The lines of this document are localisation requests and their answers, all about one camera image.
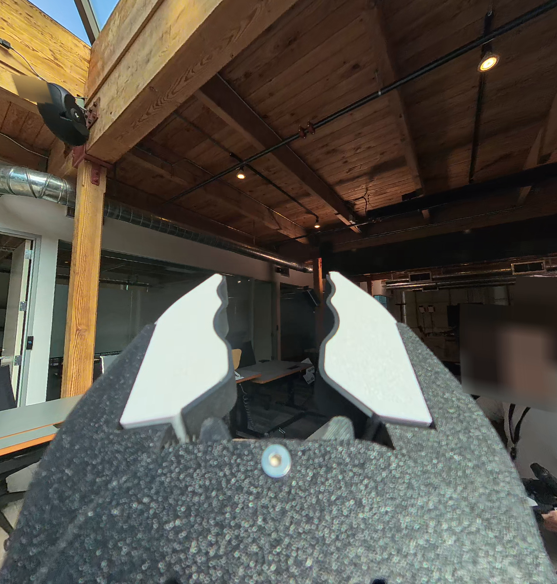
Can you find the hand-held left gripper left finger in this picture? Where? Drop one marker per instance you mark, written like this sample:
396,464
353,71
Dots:
178,365

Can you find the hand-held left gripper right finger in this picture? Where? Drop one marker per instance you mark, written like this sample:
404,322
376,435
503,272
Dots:
374,365

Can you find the wooden desk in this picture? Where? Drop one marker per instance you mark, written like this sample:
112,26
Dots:
278,367

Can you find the grey desk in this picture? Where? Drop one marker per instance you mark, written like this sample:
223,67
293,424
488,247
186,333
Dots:
23,419

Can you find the glass door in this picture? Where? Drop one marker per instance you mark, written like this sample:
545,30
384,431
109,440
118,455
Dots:
26,319

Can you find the black device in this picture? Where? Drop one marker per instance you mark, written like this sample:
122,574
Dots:
540,483

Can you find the black ceiling pipe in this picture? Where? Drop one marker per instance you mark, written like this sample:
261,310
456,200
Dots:
305,130

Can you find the skylight window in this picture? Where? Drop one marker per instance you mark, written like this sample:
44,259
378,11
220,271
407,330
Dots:
59,13

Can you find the wooden post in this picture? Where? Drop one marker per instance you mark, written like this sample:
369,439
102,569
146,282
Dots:
84,273

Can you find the silver ventilation duct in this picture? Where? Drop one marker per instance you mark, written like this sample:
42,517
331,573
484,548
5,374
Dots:
27,182

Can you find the black wall speaker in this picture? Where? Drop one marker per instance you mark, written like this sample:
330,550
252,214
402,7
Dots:
64,114

